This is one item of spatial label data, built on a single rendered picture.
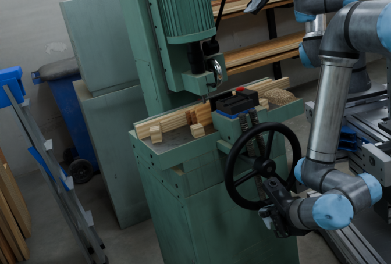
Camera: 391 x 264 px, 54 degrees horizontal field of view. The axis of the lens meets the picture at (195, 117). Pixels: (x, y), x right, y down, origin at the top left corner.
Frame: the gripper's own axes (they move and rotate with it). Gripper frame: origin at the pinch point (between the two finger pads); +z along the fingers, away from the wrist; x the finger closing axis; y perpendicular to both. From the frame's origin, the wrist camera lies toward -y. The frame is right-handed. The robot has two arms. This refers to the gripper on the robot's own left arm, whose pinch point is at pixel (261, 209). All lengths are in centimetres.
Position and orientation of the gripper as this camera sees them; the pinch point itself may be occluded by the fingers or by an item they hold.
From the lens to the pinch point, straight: 120.3
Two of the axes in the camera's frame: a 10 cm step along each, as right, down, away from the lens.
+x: 8.7, -3.2, 3.7
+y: 3.9, 9.1, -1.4
